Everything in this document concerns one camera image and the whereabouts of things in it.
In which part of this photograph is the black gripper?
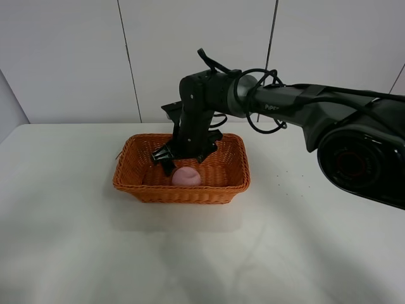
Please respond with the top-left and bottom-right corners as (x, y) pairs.
(151, 104), (223, 176)

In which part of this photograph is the pink peach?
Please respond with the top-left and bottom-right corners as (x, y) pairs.
(171, 167), (201, 186)

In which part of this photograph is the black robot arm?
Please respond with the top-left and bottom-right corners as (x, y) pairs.
(151, 69), (404, 209)

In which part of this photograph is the orange wicker basket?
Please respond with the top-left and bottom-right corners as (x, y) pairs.
(113, 133), (251, 204)

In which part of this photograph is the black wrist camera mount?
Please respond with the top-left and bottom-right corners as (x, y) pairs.
(161, 101), (183, 123)

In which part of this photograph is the black cable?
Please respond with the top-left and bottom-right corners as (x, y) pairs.
(197, 48), (405, 134)

